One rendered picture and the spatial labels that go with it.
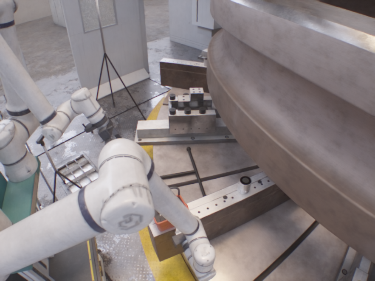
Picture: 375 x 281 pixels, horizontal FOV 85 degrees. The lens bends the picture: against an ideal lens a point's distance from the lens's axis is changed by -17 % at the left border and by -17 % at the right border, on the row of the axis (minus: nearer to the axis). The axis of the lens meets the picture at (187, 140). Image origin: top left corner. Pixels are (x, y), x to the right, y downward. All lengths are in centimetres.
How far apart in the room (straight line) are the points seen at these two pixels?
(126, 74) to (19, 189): 340
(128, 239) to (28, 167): 118
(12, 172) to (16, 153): 12
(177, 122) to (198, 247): 148
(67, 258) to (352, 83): 195
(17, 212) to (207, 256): 88
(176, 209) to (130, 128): 249
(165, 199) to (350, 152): 89
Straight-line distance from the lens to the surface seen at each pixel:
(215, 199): 155
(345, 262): 200
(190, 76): 331
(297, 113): 137
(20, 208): 128
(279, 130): 140
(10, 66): 107
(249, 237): 187
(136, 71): 452
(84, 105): 114
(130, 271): 209
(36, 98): 108
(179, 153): 237
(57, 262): 194
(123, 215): 50
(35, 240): 65
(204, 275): 110
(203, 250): 99
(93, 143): 317
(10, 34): 121
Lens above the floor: 193
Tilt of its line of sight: 40 degrees down
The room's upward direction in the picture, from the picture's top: straight up
